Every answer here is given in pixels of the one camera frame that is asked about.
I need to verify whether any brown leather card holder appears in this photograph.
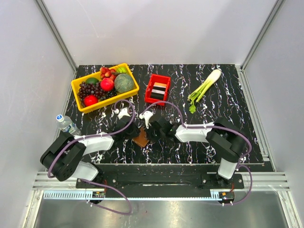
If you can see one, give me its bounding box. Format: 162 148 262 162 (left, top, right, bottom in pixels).
132 127 149 148

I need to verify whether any red plastic card box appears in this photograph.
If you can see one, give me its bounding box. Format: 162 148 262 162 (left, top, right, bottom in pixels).
144 74 171 106

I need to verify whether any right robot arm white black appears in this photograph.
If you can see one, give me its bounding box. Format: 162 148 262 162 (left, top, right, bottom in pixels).
145 118 252 188

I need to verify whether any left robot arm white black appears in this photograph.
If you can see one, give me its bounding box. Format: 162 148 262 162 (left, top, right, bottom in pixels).
40 120 140 188

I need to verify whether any black marble pattern mat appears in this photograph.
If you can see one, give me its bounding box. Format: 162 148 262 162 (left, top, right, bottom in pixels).
47 63 266 165

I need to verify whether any green celery stalk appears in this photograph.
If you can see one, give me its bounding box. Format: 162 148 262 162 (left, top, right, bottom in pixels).
187 69 221 114

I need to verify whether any green cantaloupe melon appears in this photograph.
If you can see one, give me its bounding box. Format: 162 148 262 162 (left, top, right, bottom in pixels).
114 74 134 94

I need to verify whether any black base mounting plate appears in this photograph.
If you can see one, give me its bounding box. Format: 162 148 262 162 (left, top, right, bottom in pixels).
92 172 244 190

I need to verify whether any red apple lower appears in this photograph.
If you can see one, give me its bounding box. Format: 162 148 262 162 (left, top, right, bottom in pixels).
84 95 98 107

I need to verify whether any red apple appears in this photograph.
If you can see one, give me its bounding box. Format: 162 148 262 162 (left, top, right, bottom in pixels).
84 95 98 107
100 78 114 92

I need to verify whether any red apple upper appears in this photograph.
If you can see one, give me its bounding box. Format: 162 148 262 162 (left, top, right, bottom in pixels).
100 78 114 92

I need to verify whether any yellow plastic fruit tray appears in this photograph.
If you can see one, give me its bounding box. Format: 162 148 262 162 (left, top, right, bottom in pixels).
71 63 139 114

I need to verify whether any dark purple grape bunch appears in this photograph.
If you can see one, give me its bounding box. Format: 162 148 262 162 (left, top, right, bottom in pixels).
77 82 117 107

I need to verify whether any red lychee cluster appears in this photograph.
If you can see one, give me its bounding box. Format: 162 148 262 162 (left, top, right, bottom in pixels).
100 67 116 81

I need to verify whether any dark green avocado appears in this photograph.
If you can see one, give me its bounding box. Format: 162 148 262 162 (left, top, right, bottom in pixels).
85 77 99 85

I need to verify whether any clear plastic water bottle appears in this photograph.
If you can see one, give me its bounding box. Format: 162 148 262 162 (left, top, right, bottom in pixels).
56 114 81 135

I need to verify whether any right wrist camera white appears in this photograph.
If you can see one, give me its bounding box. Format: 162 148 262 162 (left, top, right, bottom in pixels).
139 111 153 129

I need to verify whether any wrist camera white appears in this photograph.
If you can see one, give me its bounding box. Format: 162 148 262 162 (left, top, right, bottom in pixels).
114 107 131 120
139 111 153 129

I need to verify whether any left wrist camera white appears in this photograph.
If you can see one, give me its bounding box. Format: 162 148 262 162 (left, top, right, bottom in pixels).
114 107 131 120

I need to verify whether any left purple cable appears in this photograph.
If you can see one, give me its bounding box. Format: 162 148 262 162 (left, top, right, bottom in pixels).
47 99 136 216

